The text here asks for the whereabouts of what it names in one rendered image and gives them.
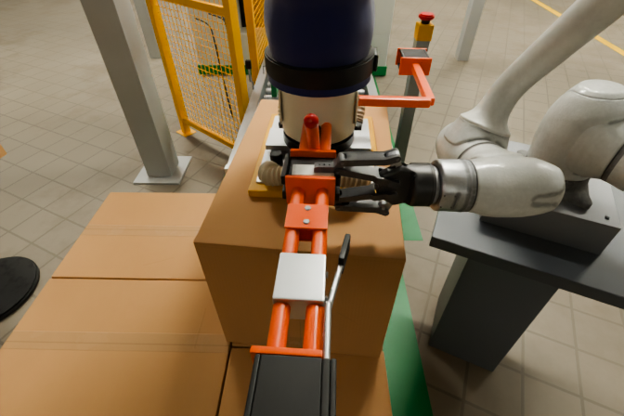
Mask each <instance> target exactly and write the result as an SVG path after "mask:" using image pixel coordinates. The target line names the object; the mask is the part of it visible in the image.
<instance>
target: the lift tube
mask: <svg viewBox="0 0 624 416"><path fill-rule="evenodd" d="M264 24H265V30H266V38H267V40H268V44H269V47H270V51H271V54H272V57H273V59H274V60H276V61H278V62H281V63H283V64H286V65H289V66H293V67H298V68H312V69H327V68H333V67H339V66H344V65H349V64H353V63H355V62H357V61H360V60H361V59H364V58H365V57H367V56H368V55H369V52H370V49H371V42H372V37H373V31H374V24H375V5H374V0H265V3H264ZM267 78H268V81H269V82H270V83H271V84H272V85H273V86H274V87H276V88H278V90H281V91H283V92H285V93H289V94H292V95H296V96H300V97H308V98H331V97H339V96H343V95H347V94H351V93H354V92H356V91H358V90H360V89H361V88H363V87H365V86H366V85H367V84H368V83H369V81H370V80H371V76H370V77H368V78H367V79H366V80H364V81H363V82H361V83H359V84H355V85H352V86H348V87H345V88H340V89H333V90H306V89H300V88H295V87H290V86H287V85H284V84H281V83H278V82H277V81H275V80H273V79H272V78H271V77H270V76H269V75H267Z"/></svg>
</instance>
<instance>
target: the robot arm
mask: <svg viewBox="0 0 624 416"><path fill-rule="evenodd" d="M623 15H624V0H576V1H575V2H574V3H573V4H572V5H571V6H570V7H569V8H568V9H567V10H566V11H565V12H564V13H563V14H562V15H561V16H560V17H559V18H558V19H557V20H556V21H555V22H554V23H553V24H552V25H551V26H550V27H549V28H548V29H547V30H546V31H545V32H544V33H543V34H542V35H541V36H540V37H539V38H538V39H537V40H536V41H535V42H534V43H533V44H532V45H531V46H530V47H529V48H528V49H527V50H526V51H525V52H524V53H523V54H521V55H520V56H519V57H518V58H517V59H516V60H515V61H514V62H513V63H512V64H511V65H510V66H509V67H508V68H507V69H506V71H505V72H504V73H503V74H502V75H501V76H500V77H499V78H498V79H497V80H496V82H495V83H494V84H493V85H492V86H491V87H490V88H489V90H488V91H487V92H486V94H485V95H484V96H483V98H482V99H481V100H480V102H479V103H478V104H477V105H476V106H475V107H474V108H473V109H472V110H469V111H467V112H465V113H461V115H460V116H459V117H458V119H457V120H456V121H455V122H453V123H450V124H448V125H447V126H446V127H444V128H443V129H442V130H441V132H440V133H439V135H438V137H437V139H436V143H435V150H436V155H437V158H438V159H435V160H433V161H432V162H431V163H429V162H411V163H409V164H406V163H404V162H402V161H401V157H400V154H399V150H398V149H397V148H393V149H388V150H385V151H344V152H339V153H338V157H337V158H335V159H334V160H333V162H314V165H311V164H294V165H293V166H292V176H334V175H340V176H346V177H352V178H357V179H362V180H368V181H372V182H373V183H370V184H369V185H368V186H360V187H352V188H340V200H339V201H335V202H334V205H333V206H334V207H335V210H336V211H345V212H361V213H376V214H379V215H384V216H388V215H389V209H390V208H391V207H392V205H397V204H400V203H406V204H407V205H409V206H421V207H429V206H430V207H431V208H432V210H434V211H441V212H459V213H463V212H468V213H474V214H477V215H483V216H491V217H525V216H532V215H541V214H545V213H548V212H550V211H552V210H554V209H555V208H557V206H558V205H559V203H560V202H567V203H571V204H573V205H576V206H577V207H579V208H581V209H590V208H591V206H592V200H591V198H590V195H589V181H590V179H591V178H595V179H601V180H603V181H604V182H606V183H608V184H610V185H612V186H614V187H615V188H617V189H619V190H621V191H623V192H624V85H622V84H619V83H616V82H612V81H606V80H586V81H582V82H580V83H578V84H576V85H575V86H573V87H572V88H570V89H569V90H568V91H567V92H565V93H564V94H563V95H562V96H560V97H559V98H558V99H557V100H556V101H555V102H554V103H553V104H552V105H551V107H550V108H549V109H548V111H547V112H546V114H545V115H544V117H543V119H542V120H541V122H540V124H539V127H538V129H537V131H536V133H535V135H534V137H533V139H532V142H531V145H530V148H529V150H528V151H527V150H524V149H520V150H518V151H517V152H513V151H510V150H507V148H508V143H509V139H510V136H511V133H510V131H509V128H508V119H509V116H510V114H511V112H512V110H513V108H514V106H515V104H516V103H517V101H518V100H519V99H520V98H521V96H523V95H524V94H525V92H526V91H527V90H528V89H529V88H531V87H532V86H533V85H534V84H536V83H537V82H538V81H539V80H541V79H542V78H543V77H544V76H546V75H547V74H548V73H550V72H551V71H552V70H554V69H555V68H556V67H558V66H559V65H560V64H561V63H563V62H564V61H565V60H567V59H568V58H569V57H571V56H572V55H573V54H575V53H576V52H577V51H578V50H580V49H581V48H582V47H584V46H585V45H586V44H588V43H589V42H590V41H591V40H592V39H593V38H594V37H596V36H597V35H598V34H600V33H601V32H602V31H604V30H605V29H606V28H607V27H609V26H610V25H611V24H613V23H614V22H615V21H616V20H618V19H619V18H620V17H621V16H623ZM386 165H390V166H388V167H386V168H385V167H381V166H386ZM371 166H373V167H371ZM375 190H376V193H375Z"/></svg>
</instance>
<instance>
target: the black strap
mask: <svg viewBox="0 0 624 416"><path fill-rule="evenodd" d="M264 53H265V64H266V73H267V74H268V75H269V76H270V77H271V78H272V79H273V80H275V81H277V82H278V83H281V84H283V85H287V86H290V87H295V88H300V89H306V90H333V89H340V88H345V87H348V86H352V85H357V84H359V83H361V82H363V81H364V80H366V79H367V78H368V77H370V75H371V74H372V72H377V66H378V58H379V55H378V51H377V47H372V45H371V46H370V52H369V55H368V56H367V57H365V58H363V59H361V60H360V61H357V62H355V63H353V64H349V65H344V66H339V67H333V68H327V69H312V68H298V67H293V66H289V65H286V64H283V63H281V62H278V61H276V60H274V59H273V57H272V54H271V51H270V47H269V45H268V46H267V47H266V48H265V51H264Z"/></svg>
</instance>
